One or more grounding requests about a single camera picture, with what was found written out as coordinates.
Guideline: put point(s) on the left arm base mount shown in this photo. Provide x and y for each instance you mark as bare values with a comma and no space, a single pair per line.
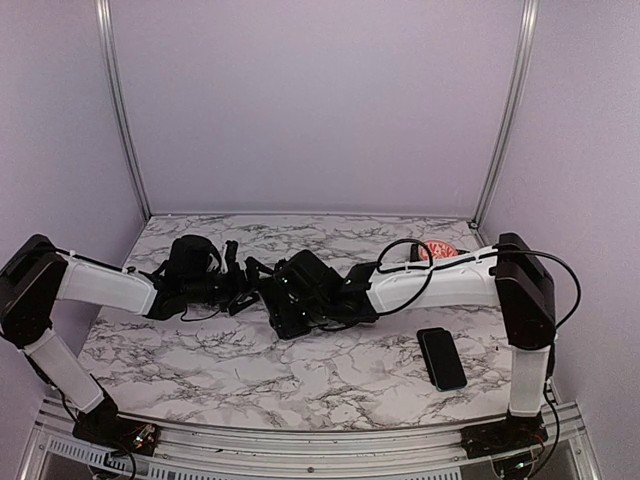
104,426

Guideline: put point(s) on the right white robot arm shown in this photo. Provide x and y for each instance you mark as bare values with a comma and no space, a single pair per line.
508,276

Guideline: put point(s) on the red white patterned bowl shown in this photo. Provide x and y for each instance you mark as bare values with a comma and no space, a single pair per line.
438,250

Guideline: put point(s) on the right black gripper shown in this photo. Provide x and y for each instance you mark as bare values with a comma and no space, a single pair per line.
284,321

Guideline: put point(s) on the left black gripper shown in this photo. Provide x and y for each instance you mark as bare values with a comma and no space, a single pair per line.
253,284

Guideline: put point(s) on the black floral cloth mat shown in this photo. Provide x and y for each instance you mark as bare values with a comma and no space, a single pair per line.
415,253

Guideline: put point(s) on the front aluminium rail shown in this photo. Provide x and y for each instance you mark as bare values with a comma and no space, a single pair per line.
191,451

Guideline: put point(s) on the left aluminium frame post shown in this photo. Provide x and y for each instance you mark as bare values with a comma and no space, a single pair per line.
112,71

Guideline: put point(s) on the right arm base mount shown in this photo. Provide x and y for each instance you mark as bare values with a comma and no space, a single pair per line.
502,436

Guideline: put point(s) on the right aluminium frame post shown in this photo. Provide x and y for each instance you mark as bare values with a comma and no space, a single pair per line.
515,91

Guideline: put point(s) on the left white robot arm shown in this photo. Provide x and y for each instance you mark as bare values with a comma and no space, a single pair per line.
41,275

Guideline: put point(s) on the aluminium frame post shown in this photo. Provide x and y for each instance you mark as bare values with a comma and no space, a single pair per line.
515,91
112,71

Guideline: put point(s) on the black phone case near right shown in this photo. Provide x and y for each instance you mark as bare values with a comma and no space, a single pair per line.
441,359

